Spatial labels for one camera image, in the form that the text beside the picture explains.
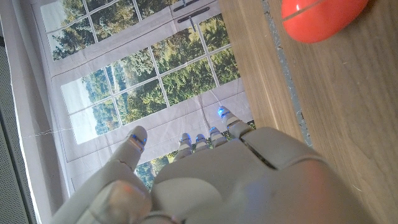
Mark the grey tape outline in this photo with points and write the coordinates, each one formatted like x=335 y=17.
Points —
x=287 y=77

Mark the printed window backdrop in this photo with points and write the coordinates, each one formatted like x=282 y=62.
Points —
x=136 y=81

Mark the red toy tomato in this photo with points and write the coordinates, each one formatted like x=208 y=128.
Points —
x=320 y=21

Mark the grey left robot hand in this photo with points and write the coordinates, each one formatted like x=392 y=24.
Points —
x=236 y=183

